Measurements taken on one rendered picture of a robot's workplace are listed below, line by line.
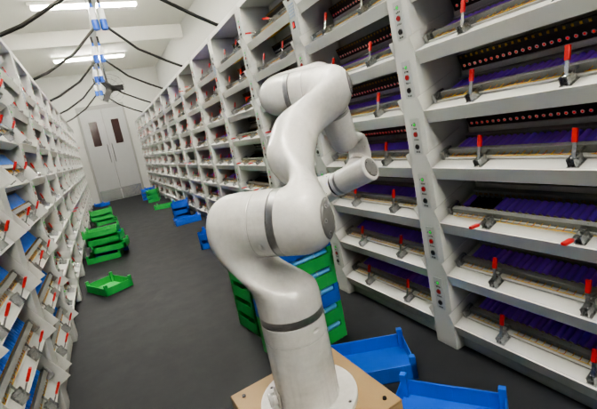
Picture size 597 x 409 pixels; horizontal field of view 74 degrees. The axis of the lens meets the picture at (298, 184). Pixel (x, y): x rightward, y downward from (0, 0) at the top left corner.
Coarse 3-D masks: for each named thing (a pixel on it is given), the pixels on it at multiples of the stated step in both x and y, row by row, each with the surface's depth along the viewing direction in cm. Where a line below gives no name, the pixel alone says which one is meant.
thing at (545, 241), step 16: (464, 192) 142; (592, 192) 108; (448, 208) 138; (448, 224) 134; (464, 224) 130; (496, 224) 121; (512, 224) 118; (496, 240) 120; (512, 240) 115; (528, 240) 110; (544, 240) 106; (560, 240) 103; (592, 240) 97; (576, 256) 100; (592, 256) 96
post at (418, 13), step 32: (416, 0) 129; (448, 0) 135; (416, 64) 130; (448, 64) 136; (416, 96) 133; (448, 128) 138; (416, 160) 140; (416, 192) 144; (448, 192) 139; (448, 256) 141; (448, 288) 142; (448, 320) 146
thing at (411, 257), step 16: (352, 224) 206; (368, 224) 199; (384, 224) 191; (400, 224) 182; (352, 240) 197; (368, 240) 188; (384, 240) 181; (400, 240) 163; (416, 240) 165; (384, 256) 172; (400, 256) 162; (416, 256) 159; (416, 272) 158
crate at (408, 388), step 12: (408, 384) 126; (420, 384) 124; (432, 384) 122; (444, 384) 121; (408, 396) 126; (420, 396) 125; (432, 396) 123; (444, 396) 121; (456, 396) 120; (468, 396) 118; (480, 396) 116; (492, 396) 114; (504, 396) 111; (408, 408) 121; (420, 408) 120; (432, 408) 119; (444, 408) 118; (456, 408) 118; (468, 408) 117; (480, 408) 116; (492, 408) 115; (504, 408) 112
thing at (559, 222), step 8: (456, 208) 136; (464, 208) 133; (472, 208) 131; (480, 208) 128; (472, 216) 129; (496, 216) 122; (504, 216) 120; (512, 216) 117; (520, 216) 115; (528, 216) 113; (536, 216) 112; (544, 216) 110; (544, 224) 110; (552, 224) 107; (560, 224) 105; (568, 224) 103; (576, 224) 101; (584, 224) 100; (592, 224) 99; (568, 232) 103
